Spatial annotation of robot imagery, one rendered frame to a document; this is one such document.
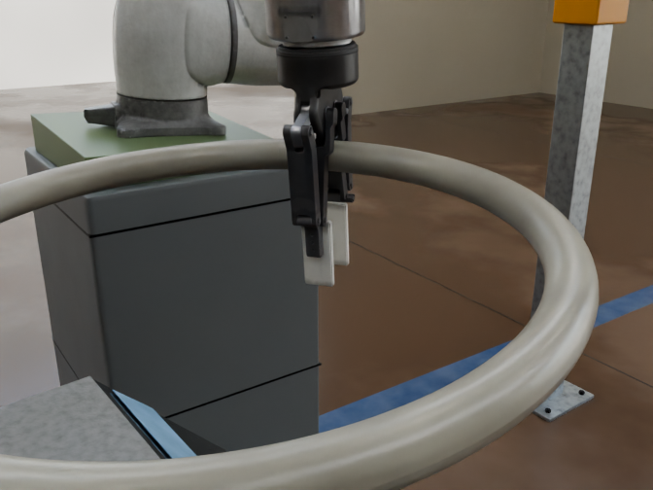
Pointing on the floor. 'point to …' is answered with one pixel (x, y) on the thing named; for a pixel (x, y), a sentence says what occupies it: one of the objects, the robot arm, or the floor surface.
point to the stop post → (576, 137)
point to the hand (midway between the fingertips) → (326, 244)
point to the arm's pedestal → (188, 301)
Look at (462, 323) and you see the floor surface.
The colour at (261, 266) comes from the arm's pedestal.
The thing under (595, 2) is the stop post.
